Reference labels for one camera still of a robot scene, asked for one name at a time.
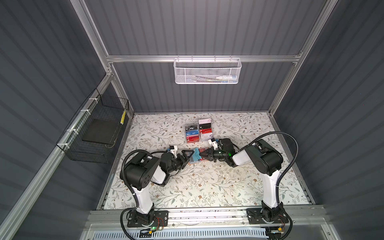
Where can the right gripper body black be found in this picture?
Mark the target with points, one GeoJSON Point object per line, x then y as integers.
{"type": "Point", "coordinates": [220, 155]}

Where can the white wire mesh basket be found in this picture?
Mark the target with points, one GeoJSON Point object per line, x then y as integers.
{"type": "Point", "coordinates": [185, 69]}

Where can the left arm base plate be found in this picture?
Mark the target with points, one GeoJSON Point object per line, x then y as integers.
{"type": "Point", "coordinates": [152, 219]}

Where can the pens in white basket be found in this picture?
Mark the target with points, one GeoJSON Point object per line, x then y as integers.
{"type": "Point", "coordinates": [220, 79]}

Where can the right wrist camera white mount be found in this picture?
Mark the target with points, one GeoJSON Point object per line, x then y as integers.
{"type": "Point", "coordinates": [214, 143]}

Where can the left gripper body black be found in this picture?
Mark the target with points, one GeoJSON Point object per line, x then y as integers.
{"type": "Point", "coordinates": [175, 164]}

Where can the teal card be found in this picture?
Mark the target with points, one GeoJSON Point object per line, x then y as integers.
{"type": "Point", "coordinates": [196, 156]}

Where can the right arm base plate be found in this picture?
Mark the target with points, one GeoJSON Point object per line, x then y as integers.
{"type": "Point", "coordinates": [264, 216]}

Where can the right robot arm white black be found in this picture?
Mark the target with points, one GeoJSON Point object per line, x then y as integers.
{"type": "Point", "coordinates": [268, 162]}

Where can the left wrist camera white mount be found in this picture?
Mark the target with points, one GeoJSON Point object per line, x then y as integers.
{"type": "Point", "coordinates": [173, 150]}

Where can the black VIP card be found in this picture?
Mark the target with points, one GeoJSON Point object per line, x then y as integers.
{"type": "Point", "coordinates": [191, 128]}

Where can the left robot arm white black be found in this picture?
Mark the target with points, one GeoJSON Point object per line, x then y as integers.
{"type": "Point", "coordinates": [140, 168]}

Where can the black pad in basket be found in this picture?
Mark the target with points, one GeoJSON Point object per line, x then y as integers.
{"type": "Point", "coordinates": [101, 132]}

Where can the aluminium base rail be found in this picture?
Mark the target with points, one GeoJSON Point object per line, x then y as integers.
{"type": "Point", "coordinates": [208, 217]}

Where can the black wire basket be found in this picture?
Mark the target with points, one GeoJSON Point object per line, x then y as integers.
{"type": "Point", "coordinates": [103, 107]}

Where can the yellow tag on basket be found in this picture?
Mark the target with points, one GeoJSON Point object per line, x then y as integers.
{"type": "Point", "coordinates": [123, 117]}

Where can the blue VIP card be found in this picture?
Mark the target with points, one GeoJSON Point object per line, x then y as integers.
{"type": "Point", "coordinates": [192, 133]}

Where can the pink VIP card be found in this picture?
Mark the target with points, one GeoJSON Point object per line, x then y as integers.
{"type": "Point", "coordinates": [205, 121]}

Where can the white vented panel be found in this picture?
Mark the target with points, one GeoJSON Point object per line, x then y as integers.
{"type": "Point", "coordinates": [202, 233]}

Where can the clear acrylic card display stand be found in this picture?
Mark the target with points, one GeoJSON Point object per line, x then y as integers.
{"type": "Point", "coordinates": [197, 123]}

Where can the white VIP diamond card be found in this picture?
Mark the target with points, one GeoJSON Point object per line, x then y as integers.
{"type": "Point", "coordinates": [206, 137]}

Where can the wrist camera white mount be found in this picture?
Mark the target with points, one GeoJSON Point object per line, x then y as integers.
{"type": "Point", "coordinates": [173, 150]}
{"type": "Point", "coordinates": [214, 143]}

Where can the dark black card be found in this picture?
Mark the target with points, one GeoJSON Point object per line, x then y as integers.
{"type": "Point", "coordinates": [205, 126]}

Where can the pink leather card wallet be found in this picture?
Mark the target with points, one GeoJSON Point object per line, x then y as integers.
{"type": "Point", "coordinates": [201, 150]}

